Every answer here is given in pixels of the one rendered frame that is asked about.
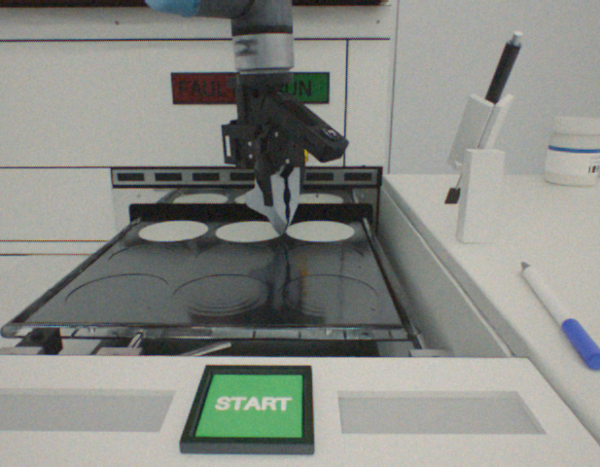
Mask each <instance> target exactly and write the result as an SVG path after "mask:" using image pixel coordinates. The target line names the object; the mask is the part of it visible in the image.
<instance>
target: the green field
mask: <svg viewBox="0 0 600 467"><path fill-rule="evenodd" d="M293 77H294V81H293V82H292V83H280V90H281V92H289V93H290V94H291V95H293V96H294V97H295V98H296V99H297V100H299V101H327V84H328V75H293Z"/></svg>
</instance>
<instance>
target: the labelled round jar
mask: <svg viewBox="0 0 600 467"><path fill-rule="evenodd" d="M550 131H552V132H553V134H552V135H550V136H549V144H548V150H547V161H546V167H545V175H544V179H545V180H546V181H547V182H549V183H551V184H555V185H560V186H569V187H589V186H593V185H594V184H596V180H597V175H598V171H599V166H600V118H589V117H555V118H554V119H552V124H551V130H550Z"/></svg>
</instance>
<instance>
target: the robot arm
mask: <svg viewBox="0 0 600 467"><path fill-rule="evenodd" d="M145 1H146V3H147V5H148V6H149V7H150V8H152V9H153V10H155V11H157V12H159V13H163V14H170V15H171V14H176V15H181V16H182V17H185V18H192V17H205V18H229V19H230V25H231V37H232V42H233V54H234V65H235V70H236V71H240V74H238V75H237V77H227V85H228V88H235V90H236V103H237V114H236V115H237V119H236V120H231V121H230V123H229V124H226V125H222V134H223V144H222V145H223V156H224V164H228V165H235V167H241V168H249V167H252V166H254V175H255V188H254V189H253V190H251V191H249V192H247V193H246V194H245V202H246V204H247V205H248V206H249V207H250V208H252V209H254V210H256V211H258V212H260V213H262V214H264V215H265V216H267V218H268V219H269V222H270V224H271V225H272V227H273V228H274V230H275V231H276V232H277V233H278V234H284V233H285V232H286V231H287V230H288V227H289V225H290V223H291V221H292V218H293V216H294V213H295V211H296V208H297V205H298V202H299V198H300V195H301V190H302V185H303V180H304V174H305V153H304V150H305V151H307V152H308V153H310V154H311V155H312V156H313V157H314V158H315V159H317V160H318V161H319V162H330V161H333V160H337V159H340V158H341V157H342V155H343V154H344V153H345V151H346V149H347V147H348V145H349V141H348V140H347V139H346V138H344V137H343V136H342V135H341V134H339V133H338V132H337V131H336V130H334V129H333V128H332V127H331V126H329V125H328V124H327V123H326V122H324V121H323V120H322V119H321V118H320V117H318V116H317V115H316V114H315V113H313V112H312V111H311V110H310V109H308V108H307V107H306V106H305V105H304V104H302V103H301V102H300V101H299V100H297V99H296V98H295V97H294V96H293V95H291V94H290V93H289V92H281V90H280V83H292V82H293V81H294V77H293V72H290V69H293V68H294V67H295V54H294V34H293V18H292V0H145ZM226 136H228V137H229V154H230V157H229V156H227V149H226V138H225V137H226ZM285 165H286V166H285Z"/></svg>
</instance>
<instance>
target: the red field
mask: <svg viewBox="0 0 600 467"><path fill-rule="evenodd" d="M172 77H173V89H174V101H175V102H185V101H236V90H235V88H228V85H227V77H237V75H172Z"/></svg>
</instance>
